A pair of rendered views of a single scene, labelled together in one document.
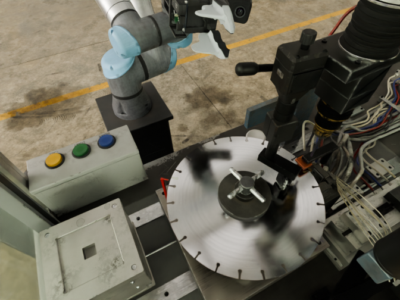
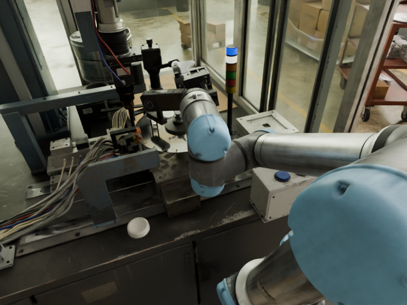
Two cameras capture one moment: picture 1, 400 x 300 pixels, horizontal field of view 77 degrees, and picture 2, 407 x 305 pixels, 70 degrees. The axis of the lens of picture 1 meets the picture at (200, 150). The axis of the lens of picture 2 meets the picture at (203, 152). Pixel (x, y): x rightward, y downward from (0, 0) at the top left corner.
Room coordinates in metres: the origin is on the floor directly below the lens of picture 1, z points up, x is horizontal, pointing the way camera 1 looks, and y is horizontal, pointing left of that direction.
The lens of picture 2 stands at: (1.14, 0.08, 1.52)
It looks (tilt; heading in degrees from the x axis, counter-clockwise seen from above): 38 degrees down; 186
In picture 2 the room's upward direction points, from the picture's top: 2 degrees counter-clockwise
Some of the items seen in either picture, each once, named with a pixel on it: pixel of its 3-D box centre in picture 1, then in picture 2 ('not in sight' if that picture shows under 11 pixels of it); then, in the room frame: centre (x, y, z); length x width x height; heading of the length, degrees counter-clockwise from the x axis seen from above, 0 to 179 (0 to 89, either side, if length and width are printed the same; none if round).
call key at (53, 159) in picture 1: (55, 161); not in sight; (0.40, 0.39, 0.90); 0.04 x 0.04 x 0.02
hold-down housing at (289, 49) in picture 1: (289, 94); (153, 72); (0.31, -0.14, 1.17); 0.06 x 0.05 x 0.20; 106
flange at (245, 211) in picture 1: (244, 191); (179, 121); (0.25, -0.09, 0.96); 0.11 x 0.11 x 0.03
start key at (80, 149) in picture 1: (81, 151); not in sight; (0.43, 0.32, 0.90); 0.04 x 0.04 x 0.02
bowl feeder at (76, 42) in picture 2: not in sight; (108, 66); (-0.37, -0.58, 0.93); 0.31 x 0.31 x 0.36
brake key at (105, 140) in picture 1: (106, 141); (282, 177); (0.46, 0.26, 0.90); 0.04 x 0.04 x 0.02
